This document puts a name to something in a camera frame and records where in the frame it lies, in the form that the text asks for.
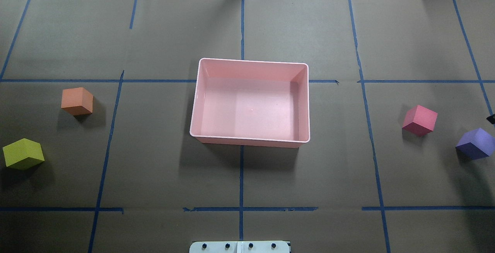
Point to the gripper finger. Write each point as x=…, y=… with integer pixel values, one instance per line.
x=491, y=119

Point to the purple foam block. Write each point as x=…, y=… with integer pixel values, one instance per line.
x=476, y=144

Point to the orange foam block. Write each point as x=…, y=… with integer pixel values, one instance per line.
x=77, y=101

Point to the pink plastic bin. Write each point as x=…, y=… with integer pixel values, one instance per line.
x=254, y=103

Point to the red foam block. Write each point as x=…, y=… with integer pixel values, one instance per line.
x=420, y=120

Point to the yellow-green foam block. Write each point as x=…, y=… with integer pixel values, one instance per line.
x=23, y=154

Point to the white mounting post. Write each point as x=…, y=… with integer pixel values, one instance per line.
x=240, y=247

